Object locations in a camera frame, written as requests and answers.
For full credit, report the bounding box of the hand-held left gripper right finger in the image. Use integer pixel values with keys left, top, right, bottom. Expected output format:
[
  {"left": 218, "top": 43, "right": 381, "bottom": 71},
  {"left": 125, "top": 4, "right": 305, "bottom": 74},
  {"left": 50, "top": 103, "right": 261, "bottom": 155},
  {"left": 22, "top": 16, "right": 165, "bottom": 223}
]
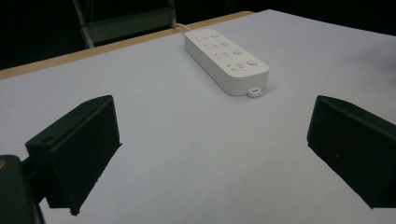
[{"left": 306, "top": 94, "right": 396, "bottom": 210}]

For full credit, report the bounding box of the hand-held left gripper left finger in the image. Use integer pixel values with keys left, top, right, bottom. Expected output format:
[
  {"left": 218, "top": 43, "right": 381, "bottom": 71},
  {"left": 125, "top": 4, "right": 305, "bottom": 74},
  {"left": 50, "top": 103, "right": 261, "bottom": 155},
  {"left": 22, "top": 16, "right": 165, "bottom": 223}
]
[{"left": 24, "top": 94, "right": 122, "bottom": 217}]

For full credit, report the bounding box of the white power strip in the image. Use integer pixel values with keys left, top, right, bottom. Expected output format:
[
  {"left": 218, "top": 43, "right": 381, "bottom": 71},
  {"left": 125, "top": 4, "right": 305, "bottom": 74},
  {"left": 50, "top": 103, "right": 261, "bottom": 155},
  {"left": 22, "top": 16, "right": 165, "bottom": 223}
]
[{"left": 184, "top": 28, "right": 271, "bottom": 99}]

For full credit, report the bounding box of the grey metal stand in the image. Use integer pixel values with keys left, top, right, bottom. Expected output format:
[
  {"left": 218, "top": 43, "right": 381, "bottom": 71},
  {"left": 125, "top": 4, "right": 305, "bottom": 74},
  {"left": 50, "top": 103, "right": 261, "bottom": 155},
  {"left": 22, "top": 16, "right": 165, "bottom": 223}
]
[{"left": 72, "top": 0, "right": 177, "bottom": 49}]

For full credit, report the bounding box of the white power cable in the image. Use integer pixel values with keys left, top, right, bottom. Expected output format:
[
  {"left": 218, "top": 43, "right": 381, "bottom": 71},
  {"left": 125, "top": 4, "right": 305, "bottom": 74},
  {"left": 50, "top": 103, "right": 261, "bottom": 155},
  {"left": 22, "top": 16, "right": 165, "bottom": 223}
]
[{"left": 173, "top": 22, "right": 192, "bottom": 33}]

